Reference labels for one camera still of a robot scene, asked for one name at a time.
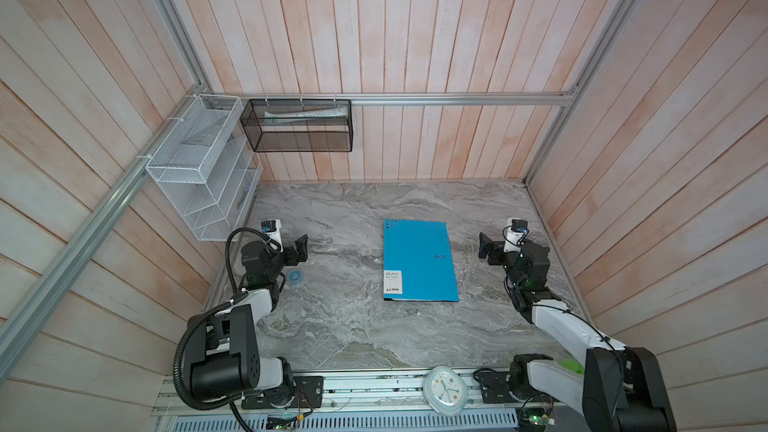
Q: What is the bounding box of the black corrugated cable conduit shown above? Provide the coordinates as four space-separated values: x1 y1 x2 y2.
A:
172 226 283 432

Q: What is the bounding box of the aluminium front rail frame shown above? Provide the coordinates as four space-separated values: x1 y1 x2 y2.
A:
149 368 652 432

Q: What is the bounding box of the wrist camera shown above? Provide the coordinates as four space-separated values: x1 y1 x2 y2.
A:
260 219 283 251
502 218 529 252

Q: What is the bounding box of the white wire mesh shelf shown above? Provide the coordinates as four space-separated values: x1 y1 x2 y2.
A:
146 94 263 242

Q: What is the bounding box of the black mesh wall basket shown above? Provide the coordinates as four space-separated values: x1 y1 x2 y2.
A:
240 98 354 153

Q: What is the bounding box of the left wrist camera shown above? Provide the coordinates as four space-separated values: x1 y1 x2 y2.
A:
260 219 283 251

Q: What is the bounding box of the blue black file folder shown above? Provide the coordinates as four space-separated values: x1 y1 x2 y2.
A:
383 219 459 302

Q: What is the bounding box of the white round clock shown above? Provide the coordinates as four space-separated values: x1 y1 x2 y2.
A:
422 366 468 417

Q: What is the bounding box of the small blue tape roll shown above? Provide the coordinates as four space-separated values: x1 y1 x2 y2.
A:
287 269 304 286

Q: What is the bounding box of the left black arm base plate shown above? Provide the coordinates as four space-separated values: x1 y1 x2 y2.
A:
240 375 324 411

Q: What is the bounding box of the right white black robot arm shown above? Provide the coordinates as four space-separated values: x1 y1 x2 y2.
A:
478 219 677 431

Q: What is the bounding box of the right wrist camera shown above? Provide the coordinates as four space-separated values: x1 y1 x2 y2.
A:
502 218 529 252

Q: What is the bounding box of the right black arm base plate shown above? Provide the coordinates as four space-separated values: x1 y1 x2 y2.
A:
472 368 530 404

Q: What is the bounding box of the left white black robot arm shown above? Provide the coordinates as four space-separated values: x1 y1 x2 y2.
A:
172 227 308 410

